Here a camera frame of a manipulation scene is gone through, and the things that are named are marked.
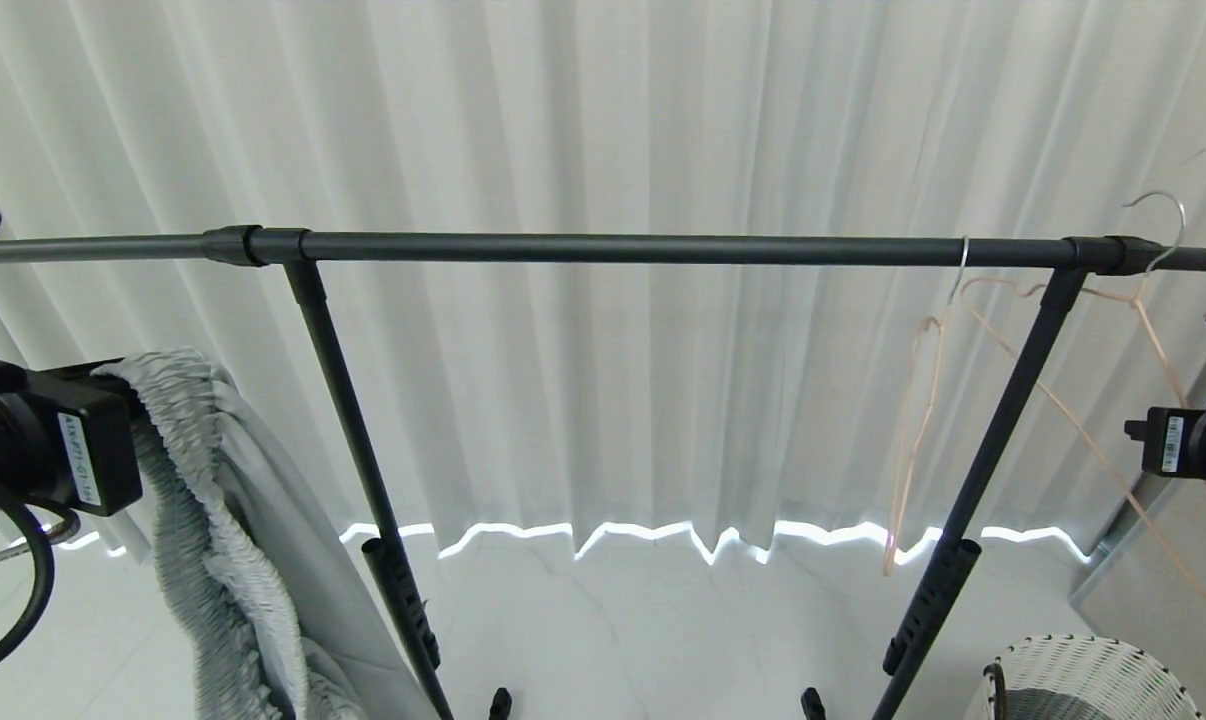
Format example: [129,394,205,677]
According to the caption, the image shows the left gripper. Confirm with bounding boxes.
[23,365,144,518]

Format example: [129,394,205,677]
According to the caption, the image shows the pale grey shorts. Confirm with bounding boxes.
[93,348,444,720]

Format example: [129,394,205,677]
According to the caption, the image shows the white laundry basket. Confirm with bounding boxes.
[983,635,1204,720]

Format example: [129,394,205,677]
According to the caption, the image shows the black clothes rack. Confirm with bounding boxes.
[0,225,1206,720]

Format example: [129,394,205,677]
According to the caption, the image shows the white curtain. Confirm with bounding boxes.
[0,0,1206,566]

